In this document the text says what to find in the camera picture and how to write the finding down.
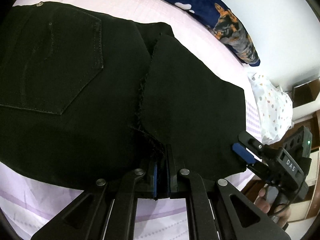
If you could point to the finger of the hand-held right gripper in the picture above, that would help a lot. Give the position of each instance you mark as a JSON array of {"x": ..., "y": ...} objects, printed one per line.
[
  {"x": 257, "y": 170},
  {"x": 243, "y": 151}
]

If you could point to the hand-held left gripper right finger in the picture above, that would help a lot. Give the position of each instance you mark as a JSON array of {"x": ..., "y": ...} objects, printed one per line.
[{"x": 169, "y": 180}]

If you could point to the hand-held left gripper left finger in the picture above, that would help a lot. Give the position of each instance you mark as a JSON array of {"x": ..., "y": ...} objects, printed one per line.
[{"x": 155, "y": 180}]

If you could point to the black pants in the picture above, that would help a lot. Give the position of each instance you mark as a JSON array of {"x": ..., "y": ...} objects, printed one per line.
[{"x": 100, "y": 92}]

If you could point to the person's right hand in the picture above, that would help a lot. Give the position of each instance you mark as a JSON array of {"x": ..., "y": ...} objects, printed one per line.
[{"x": 263, "y": 203}]

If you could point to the wooden cabinet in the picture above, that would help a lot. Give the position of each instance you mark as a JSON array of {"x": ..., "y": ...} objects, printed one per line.
[{"x": 313, "y": 170}]

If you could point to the white dotted cloth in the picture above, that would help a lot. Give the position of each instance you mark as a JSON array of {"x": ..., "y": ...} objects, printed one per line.
[{"x": 272, "y": 107}]

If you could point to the brown wooden box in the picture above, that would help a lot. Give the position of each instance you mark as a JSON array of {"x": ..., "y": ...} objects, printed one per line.
[{"x": 306, "y": 92}]

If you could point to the purple checked bedsheet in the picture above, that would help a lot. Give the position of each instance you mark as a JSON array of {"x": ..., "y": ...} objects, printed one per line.
[{"x": 200, "y": 37}]

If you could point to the blue dog print blanket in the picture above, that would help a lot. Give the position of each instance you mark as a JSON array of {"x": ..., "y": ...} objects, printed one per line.
[{"x": 225, "y": 22}]

